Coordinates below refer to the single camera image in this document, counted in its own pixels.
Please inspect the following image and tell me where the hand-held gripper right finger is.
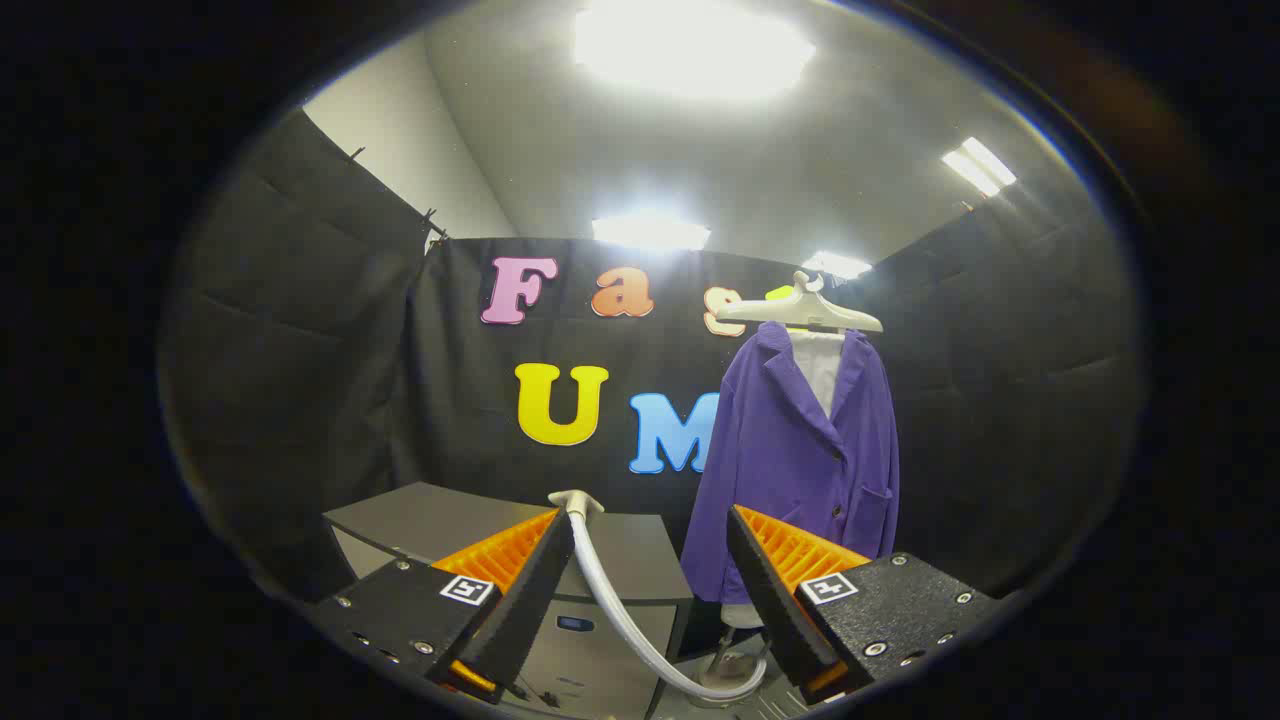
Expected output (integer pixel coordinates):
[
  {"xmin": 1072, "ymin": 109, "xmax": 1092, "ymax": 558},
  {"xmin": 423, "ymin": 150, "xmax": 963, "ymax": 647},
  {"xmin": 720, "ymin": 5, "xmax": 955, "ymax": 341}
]
[{"xmin": 726, "ymin": 504, "xmax": 1001, "ymax": 704}]

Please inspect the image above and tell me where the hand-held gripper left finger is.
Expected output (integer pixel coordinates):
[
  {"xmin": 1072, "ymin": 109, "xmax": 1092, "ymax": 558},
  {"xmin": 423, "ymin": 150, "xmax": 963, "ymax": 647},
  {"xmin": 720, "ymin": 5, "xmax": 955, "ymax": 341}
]
[{"xmin": 318, "ymin": 508, "xmax": 578, "ymax": 704}]

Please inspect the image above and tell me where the grey garment steamer base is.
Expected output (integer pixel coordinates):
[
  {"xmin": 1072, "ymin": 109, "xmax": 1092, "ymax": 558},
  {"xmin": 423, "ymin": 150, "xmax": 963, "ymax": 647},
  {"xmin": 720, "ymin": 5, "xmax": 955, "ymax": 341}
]
[{"xmin": 655, "ymin": 628, "xmax": 801, "ymax": 713}]

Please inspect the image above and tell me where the purple corduroy jacket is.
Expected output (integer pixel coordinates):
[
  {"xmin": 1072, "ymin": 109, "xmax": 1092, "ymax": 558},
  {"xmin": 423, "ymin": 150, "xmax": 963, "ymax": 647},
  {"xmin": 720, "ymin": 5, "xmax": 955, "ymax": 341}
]
[{"xmin": 680, "ymin": 321, "xmax": 901, "ymax": 606}]

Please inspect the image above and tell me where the white plastic clothes hanger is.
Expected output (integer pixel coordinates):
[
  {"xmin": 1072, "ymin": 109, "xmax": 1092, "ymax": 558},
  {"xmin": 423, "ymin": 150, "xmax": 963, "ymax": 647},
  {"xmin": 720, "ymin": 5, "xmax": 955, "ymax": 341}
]
[{"xmin": 715, "ymin": 270, "xmax": 885, "ymax": 334}]

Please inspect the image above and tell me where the grey cabinet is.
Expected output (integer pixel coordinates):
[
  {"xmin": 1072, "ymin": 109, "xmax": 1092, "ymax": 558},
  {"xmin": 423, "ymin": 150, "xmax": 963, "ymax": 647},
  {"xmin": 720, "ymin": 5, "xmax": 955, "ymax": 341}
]
[{"xmin": 322, "ymin": 482, "xmax": 696, "ymax": 720}]

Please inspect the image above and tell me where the white ironing backing board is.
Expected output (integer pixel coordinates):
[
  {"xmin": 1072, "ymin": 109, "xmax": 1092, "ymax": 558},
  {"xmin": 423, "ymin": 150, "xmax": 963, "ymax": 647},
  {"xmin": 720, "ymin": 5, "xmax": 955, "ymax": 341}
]
[{"xmin": 720, "ymin": 328, "xmax": 847, "ymax": 631}]

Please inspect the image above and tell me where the black quilted curtain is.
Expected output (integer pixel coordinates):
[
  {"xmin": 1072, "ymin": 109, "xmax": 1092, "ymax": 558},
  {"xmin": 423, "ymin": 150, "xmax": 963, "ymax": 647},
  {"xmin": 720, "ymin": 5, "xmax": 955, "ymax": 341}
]
[
  {"xmin": 860, "ymin": 185, "xmax": 1146, "ymax": 601},
  {"xmin": 160, "ymin": 108, "xmax": 446, "ymax": 601}
]

